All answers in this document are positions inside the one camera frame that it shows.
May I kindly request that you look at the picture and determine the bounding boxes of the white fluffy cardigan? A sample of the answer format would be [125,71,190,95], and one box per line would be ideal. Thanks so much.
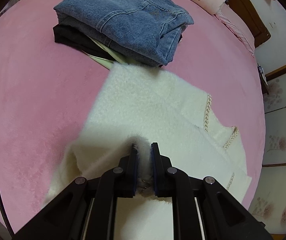
[45,63,251,239]

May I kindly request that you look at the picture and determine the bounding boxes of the floral wardrobe doors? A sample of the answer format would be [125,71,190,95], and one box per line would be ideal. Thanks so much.
[249,73,286,235]

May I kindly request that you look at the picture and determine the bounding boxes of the pink bed sheet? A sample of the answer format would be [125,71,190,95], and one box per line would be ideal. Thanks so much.
[0,0,265,231]

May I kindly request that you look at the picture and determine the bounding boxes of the wooden nightstand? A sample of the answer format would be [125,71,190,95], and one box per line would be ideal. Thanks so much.
[257,64,269,95]

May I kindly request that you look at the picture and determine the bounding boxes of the folded black garment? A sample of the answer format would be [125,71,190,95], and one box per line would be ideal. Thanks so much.
[53,24,182,67]

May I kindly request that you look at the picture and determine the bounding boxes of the pink pillow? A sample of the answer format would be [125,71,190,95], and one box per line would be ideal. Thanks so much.
[215,4,255,56]

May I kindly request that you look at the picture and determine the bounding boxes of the folded blue jeans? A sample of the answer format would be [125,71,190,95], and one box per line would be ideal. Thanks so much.
[53,0,195,67]

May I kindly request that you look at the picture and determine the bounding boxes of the dark wooden headboard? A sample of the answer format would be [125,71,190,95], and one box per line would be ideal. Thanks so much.
[225,0,271,48]

